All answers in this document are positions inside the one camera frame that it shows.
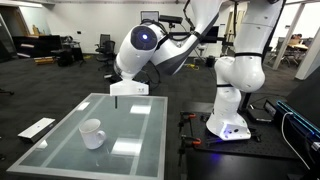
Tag white flat box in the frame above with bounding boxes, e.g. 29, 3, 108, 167
18, 117, 55, 143

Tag orange black clamp near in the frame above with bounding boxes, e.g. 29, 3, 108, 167
178, 135, 202, 166

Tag black pen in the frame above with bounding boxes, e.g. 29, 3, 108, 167
115, 96, 118, 109

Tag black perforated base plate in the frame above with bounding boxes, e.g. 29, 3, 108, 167
181, 112, 298, 160

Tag white ceramic mug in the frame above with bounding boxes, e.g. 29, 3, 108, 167
79, 119, 106, 150

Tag orange black clamp far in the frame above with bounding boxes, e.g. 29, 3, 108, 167
178, 112, 196, 131

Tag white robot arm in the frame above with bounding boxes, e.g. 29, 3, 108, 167
110, 0, 286, 141

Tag orange black clamp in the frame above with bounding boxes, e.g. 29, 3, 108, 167
178, 135, 202, 166
178, 112, 196, 131

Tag white cable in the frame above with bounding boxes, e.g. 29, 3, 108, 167
280, 111, 312, 171

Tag black office chair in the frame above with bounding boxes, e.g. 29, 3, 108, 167
95, 34, 116, 70

